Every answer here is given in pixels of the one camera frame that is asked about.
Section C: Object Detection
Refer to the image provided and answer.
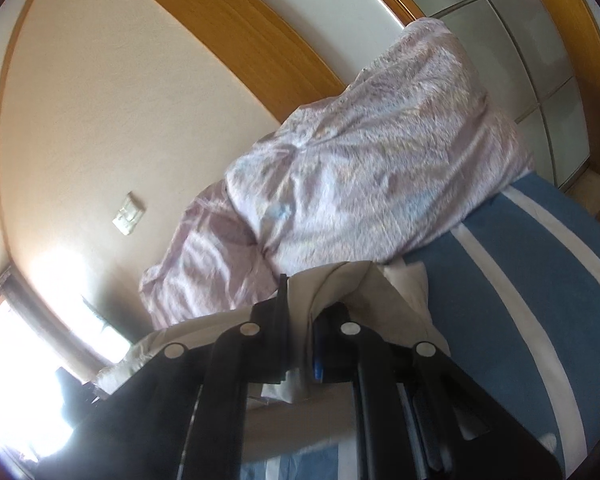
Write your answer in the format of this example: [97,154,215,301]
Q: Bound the beige puffer jacket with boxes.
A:
[97,260,451,453]

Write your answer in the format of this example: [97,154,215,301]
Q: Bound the blue white striped bedsheet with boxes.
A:
[239,171,600,480]

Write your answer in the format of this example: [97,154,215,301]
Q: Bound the pink floral duvet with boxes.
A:
[140,18,533,330]

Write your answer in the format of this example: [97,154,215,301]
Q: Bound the frosted glass wardrobe door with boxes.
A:
[413,0,590,188]

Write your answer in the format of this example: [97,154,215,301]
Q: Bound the window with black frame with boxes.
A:
[0,266,130,470]

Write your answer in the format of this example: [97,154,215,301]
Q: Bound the white light switch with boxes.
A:
[112,192,145,236]

